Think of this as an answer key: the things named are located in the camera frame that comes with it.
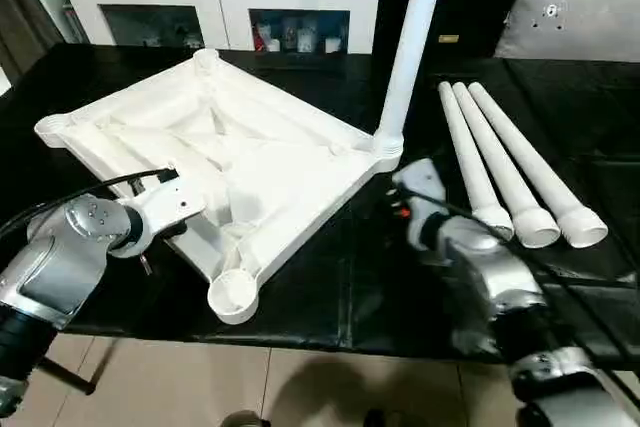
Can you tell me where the white plastic table leg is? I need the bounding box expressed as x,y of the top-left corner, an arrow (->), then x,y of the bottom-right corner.
452,82 -> 562,249
372,0 -> 451,164
468,82 -> 609,249
438,82 -> 515,244

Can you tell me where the white plastic table top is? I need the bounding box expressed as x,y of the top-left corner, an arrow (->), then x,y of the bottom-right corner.
35,47 -> 404,326

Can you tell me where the black work mat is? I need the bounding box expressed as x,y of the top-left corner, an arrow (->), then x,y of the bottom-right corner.
0,42 -> 640,363

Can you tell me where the grey cushion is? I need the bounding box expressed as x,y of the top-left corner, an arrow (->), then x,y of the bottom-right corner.
495,0 -> 640,63

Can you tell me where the dark grey curtain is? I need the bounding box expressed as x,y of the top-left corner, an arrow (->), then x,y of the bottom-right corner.
0,0 -> 66,83

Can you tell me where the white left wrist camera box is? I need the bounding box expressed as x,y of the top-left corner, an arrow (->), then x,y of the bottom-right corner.
125,172 -> 207,248

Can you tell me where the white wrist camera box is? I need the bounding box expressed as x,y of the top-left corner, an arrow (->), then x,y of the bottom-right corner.
125,172 -> 207,248
392,159 -> 449,220

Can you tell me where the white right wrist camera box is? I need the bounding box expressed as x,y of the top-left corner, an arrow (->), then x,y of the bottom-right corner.
392,159 -> 449,220

